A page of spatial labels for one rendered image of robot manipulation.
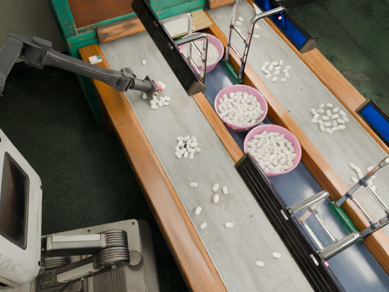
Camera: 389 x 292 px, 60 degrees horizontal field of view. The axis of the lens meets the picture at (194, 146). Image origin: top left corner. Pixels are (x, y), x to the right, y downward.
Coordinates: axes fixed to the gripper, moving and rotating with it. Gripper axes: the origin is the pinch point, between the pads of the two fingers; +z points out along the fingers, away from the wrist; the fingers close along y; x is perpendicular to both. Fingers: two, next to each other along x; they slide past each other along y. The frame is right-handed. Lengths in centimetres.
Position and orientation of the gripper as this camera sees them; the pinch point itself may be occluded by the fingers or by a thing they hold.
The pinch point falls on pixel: (161, 89)
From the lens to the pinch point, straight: 175.9
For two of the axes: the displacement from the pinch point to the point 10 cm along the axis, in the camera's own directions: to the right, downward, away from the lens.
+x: -5.9, 6.4, 5.0
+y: -4.7, -7.7, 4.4
